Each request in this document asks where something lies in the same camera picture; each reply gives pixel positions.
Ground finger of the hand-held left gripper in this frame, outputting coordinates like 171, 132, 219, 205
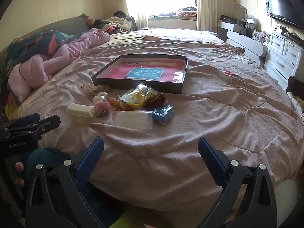
3, 113, 41, 131
28, 115, 61, 136

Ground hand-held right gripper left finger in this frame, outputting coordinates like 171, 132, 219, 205
25, 136, 105, 228

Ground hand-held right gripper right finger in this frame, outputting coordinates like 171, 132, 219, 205
197, 137, 278, 228

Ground white hair claw clip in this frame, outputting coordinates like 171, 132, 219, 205
66, 103, 95, 124

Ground pink fuzzy hair clip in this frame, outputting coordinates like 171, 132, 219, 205
94, 100, 111, 117

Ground pearl bead hair tie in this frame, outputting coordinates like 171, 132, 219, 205
93, 91, 110, 104

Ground small blue box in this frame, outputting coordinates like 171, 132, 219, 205
151, 104, 174, 125

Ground dark red hair claw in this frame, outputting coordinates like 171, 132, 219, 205
145, 94, 169, 111

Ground clear bag of yellow bands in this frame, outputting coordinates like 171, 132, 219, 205
119, 84, 158, 111

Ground dark cardboard box tray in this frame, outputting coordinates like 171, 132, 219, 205
91, 54, 188, 95

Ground person's left hand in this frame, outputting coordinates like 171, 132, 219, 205
14, 162, 25, 188

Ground person's teal clothing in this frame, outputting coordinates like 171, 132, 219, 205
25, 147, 126, 228

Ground clear sleeve with white card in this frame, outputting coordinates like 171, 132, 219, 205
114, 111, 154, 130

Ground pink quilted comforter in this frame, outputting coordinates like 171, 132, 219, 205
7, 28, 111, 104

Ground dark floral blanket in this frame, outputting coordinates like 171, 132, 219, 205
5, 30, 89, 72

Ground grey padded headboard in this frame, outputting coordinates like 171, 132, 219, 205
0, 13, 89, 53

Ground dark fluffy object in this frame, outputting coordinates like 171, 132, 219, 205
286, 76, 304, 95

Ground pile of clothes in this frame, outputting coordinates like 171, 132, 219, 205
87, 11, 137, 35

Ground white vanity desk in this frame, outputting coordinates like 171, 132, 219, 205
217, 20, 269, 67

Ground white drawer chest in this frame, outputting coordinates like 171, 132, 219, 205
264, 32, 304, 91

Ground clear cosmetic organizer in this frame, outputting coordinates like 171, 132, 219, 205
252, 30, 271, 44

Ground beige cloth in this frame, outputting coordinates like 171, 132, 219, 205
141, 35, 167, 41

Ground sheer white curtain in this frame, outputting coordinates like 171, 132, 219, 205
120, 0, 149, 30

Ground window seat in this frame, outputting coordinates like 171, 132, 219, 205
148, 14, 197, 31

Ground black set-top box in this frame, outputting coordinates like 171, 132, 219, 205
280, 26, 304, 43

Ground clothes on window seat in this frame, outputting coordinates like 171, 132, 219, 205
176, 6, 197, 18

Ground white framed mirror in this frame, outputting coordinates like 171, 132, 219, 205
233, 3, 247, 22

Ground cream curtain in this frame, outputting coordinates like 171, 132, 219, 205
197, 0, 218, 31

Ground black television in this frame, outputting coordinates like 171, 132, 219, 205
265, 0, 304, 29

